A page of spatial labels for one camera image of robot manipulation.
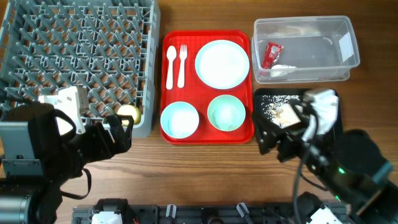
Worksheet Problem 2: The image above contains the yellow plastic cup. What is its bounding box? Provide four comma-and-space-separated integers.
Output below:
117, 105, 142, 125

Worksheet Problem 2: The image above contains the food scraps and rice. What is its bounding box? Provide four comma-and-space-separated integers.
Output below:
256, 95, 300, 129

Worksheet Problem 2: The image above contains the green bowl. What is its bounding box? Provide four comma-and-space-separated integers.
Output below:
207, 95, 246, 132

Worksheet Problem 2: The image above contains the white napkin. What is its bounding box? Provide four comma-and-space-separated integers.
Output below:
270, 65, 297, 78

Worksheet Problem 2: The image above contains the red ketchup packet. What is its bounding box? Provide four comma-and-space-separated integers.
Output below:
261, 42, 284, 69

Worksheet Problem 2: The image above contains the cream plastic spoon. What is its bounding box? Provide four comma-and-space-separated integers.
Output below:
166, 45, 177, 90

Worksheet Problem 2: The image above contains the cream plastic fork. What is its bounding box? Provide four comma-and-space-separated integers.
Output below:
177, 45, 188, 88

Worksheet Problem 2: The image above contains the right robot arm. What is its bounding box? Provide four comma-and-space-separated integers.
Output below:
251, 113, 397, 223

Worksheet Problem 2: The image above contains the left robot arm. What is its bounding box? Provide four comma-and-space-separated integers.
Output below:
1, 102, 134, 223

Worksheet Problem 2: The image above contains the black waste tray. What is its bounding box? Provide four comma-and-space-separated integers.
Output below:
253, 88, 343, 144

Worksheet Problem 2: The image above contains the grey dishwasher rack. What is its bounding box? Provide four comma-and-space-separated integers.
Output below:
1, 0, 160, 138

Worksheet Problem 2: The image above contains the light blue bowl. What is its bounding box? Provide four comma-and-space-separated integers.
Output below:
160, 101, 200, 139

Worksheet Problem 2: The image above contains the red serving tray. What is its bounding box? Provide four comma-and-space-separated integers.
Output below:
160, 30, 254, 144

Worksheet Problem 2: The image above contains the light blue plate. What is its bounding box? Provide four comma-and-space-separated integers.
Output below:
194, 40, 249, 90

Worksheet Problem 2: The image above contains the clear plastic bin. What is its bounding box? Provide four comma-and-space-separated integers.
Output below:
251, 16, 360, 84

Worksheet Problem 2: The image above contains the right camera cable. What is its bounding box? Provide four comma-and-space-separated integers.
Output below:
292, 99, 327, 224

